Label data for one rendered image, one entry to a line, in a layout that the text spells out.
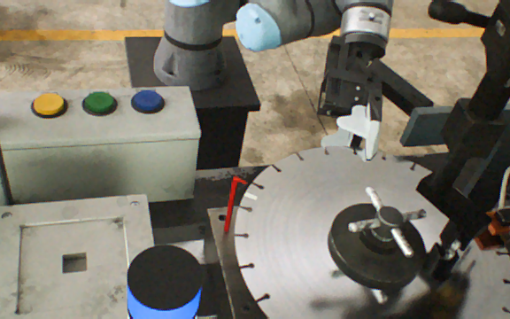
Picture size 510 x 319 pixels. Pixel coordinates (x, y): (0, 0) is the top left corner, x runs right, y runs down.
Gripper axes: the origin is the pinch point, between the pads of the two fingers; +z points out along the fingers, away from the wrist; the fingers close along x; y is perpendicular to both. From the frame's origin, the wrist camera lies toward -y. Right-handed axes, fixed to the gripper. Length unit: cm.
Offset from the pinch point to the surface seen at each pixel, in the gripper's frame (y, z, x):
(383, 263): 0.1, 13.8, 18.0
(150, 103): 32.2, -4.8, -0.9
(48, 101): 46.1, -1.8, 1.2
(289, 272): 10.4, 16.5, 18.6
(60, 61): 98, -57, -145
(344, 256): 4.5, 13.7, 17.8
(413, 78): -57, -87, -165
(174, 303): 20, 20, 46
